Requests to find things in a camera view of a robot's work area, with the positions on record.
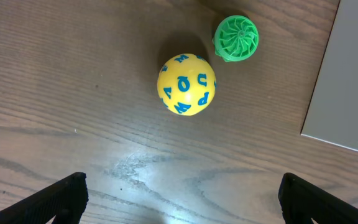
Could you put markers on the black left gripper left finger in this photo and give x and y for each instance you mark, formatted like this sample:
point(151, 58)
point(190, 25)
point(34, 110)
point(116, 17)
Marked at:
point(62, 202)

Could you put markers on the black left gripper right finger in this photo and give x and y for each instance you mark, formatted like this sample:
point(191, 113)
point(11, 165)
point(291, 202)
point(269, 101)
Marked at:
point(305, 203)

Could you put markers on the yellow ball blue letters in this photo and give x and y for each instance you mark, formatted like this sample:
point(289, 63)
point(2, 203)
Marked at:
point(186, 84)

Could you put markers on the white open cardboard box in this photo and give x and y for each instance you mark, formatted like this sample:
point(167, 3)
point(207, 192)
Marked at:
point(332, 115)

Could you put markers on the green plastic turbine toy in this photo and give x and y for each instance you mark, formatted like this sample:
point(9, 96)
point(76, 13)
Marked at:
point(236, 38)

